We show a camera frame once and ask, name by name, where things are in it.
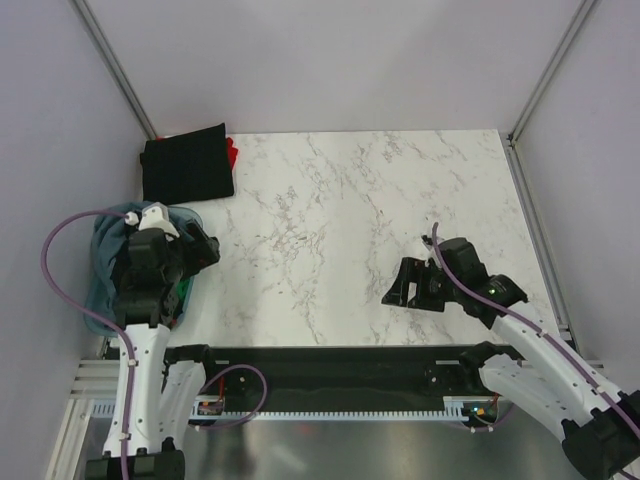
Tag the white slotted cable duct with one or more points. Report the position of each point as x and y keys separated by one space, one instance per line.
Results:
x=451 y=410

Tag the aluminium frame post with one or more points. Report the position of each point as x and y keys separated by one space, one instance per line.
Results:
x=104 y=48
x=567 y=41

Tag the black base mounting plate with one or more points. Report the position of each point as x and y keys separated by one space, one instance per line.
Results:
x=335 y=378

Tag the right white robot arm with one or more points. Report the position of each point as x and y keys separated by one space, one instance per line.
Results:
x=596 y=423

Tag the folded red t shirt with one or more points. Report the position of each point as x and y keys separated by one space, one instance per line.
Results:
x=232 y=151

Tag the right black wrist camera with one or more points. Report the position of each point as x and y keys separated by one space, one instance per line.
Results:
x=460 y=257

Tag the grey blue t shirt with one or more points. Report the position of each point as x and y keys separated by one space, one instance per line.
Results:
x=109 y=237

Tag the blue plastic laundry basket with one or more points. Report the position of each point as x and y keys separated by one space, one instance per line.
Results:
x=99 y=306

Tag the left aluminium frame post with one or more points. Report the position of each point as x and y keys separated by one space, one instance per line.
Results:
x=104 y=48

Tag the black t shirt with logo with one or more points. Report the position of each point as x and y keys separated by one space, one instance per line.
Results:
x=185 y=168

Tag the right aluminium frame post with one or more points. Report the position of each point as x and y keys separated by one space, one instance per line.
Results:
x=567 y=41

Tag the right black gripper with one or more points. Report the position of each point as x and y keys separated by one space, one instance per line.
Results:
x=410 y=271

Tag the green garment in basket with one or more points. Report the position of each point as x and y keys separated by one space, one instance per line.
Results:
x=184 y=289

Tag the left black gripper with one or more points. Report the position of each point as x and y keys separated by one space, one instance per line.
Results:
x=199 y=256

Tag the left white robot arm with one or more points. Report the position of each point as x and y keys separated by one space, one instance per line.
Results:
x=157 y=384

